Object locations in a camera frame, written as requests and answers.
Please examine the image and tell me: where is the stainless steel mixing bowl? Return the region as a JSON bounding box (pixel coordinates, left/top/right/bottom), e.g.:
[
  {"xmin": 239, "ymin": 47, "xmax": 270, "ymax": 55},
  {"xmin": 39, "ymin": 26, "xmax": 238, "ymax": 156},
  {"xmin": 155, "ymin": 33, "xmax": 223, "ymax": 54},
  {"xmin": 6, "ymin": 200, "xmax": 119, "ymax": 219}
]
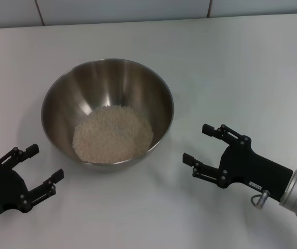
[{"xmin": 40, "ymin": 58, "xmax": 176, "ymax": 174}]

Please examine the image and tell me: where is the white uncooked rice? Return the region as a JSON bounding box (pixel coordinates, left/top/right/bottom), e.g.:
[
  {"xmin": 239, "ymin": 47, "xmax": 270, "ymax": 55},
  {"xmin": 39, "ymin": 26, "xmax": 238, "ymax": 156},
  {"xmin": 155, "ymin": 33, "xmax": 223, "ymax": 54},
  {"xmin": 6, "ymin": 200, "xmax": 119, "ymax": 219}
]
[{"xmin": 72, "ymin": 104, "xmax": 155, "ymax": 164}]

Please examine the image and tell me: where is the right arm connector cable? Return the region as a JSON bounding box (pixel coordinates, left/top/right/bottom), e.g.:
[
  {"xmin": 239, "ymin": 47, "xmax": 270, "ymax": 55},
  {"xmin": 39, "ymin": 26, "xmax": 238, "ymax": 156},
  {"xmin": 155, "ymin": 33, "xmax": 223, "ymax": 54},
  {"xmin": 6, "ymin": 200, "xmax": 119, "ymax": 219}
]
[{"xmin": 250, "ymin": 189, "xmax": 272, "ymax": 210}]

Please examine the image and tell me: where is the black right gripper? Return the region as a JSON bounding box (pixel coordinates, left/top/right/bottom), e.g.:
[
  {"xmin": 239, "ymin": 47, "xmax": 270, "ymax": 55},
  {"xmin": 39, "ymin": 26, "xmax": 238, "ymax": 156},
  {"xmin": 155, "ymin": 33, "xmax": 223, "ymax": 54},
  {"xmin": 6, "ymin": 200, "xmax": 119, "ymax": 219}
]
[{"xmin": 182, "ymin": 123, "xmax": 294, "ymax": 202}]

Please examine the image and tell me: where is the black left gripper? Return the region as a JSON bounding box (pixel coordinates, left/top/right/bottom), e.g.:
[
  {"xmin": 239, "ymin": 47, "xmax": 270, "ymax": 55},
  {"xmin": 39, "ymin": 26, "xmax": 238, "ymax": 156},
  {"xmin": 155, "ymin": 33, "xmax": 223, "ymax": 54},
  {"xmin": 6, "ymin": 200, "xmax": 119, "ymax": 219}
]
[{"xmin": 0, "ymin": 143, "xmax": 65, "ymax": 227}]

